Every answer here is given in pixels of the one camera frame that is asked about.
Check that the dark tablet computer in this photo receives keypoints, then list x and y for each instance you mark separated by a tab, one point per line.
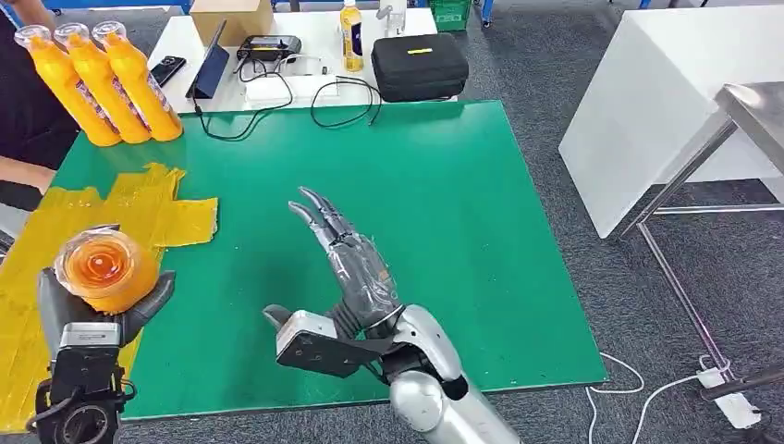
210	70

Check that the yellow plastic sheet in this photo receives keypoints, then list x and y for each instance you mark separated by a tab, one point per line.
37	245

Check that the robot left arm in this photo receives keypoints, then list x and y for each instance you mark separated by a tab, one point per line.
79	416

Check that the orange drink bottle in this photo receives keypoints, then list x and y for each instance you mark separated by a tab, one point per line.
138	82
107	269
61	80
101	80

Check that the white side table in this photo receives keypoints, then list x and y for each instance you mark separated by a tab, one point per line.
318	43

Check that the dark grey bar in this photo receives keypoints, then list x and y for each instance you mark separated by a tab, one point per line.
750	383

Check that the white power strip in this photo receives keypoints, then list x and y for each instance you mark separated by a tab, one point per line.
735	410

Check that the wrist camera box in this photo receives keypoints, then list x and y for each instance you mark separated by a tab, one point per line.
318	355
89	337

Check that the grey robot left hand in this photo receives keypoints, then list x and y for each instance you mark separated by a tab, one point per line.
144	306

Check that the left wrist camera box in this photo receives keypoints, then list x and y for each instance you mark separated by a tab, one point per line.
89	337

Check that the green table mat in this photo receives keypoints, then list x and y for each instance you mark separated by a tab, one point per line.
459	245

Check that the clear plastic dispenser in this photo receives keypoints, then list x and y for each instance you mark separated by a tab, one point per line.
392	15

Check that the black handheld screen device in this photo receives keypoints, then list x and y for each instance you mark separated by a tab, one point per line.
269	48

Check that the black zip case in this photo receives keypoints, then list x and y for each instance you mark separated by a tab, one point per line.
419	73

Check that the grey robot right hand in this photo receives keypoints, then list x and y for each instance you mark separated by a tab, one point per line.
364	276

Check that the person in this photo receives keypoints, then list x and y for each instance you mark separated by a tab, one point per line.
24	110

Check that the steel table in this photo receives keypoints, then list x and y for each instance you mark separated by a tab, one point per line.
759	110

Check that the small yellow drink bottle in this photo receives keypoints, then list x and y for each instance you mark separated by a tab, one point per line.
351	43

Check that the green plastic crate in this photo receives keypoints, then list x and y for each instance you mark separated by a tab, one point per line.
450	15

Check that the white cabinet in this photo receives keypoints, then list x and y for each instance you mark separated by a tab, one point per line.
643	122

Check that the blue metal rack frame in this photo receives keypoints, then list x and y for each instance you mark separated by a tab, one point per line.
116	5

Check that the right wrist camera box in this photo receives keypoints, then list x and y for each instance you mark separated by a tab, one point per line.
318	355

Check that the brown cardboard box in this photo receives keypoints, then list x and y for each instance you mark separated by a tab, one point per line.
236	18

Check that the black smartphone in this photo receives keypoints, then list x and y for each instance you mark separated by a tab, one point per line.
167	69

